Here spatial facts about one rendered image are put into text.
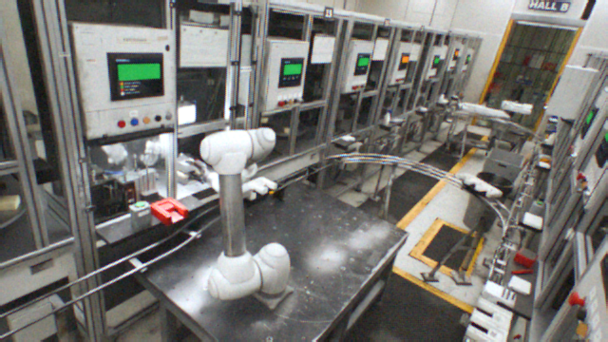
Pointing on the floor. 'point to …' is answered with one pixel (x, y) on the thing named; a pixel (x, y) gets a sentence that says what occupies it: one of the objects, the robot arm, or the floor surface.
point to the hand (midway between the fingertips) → (190, 166)
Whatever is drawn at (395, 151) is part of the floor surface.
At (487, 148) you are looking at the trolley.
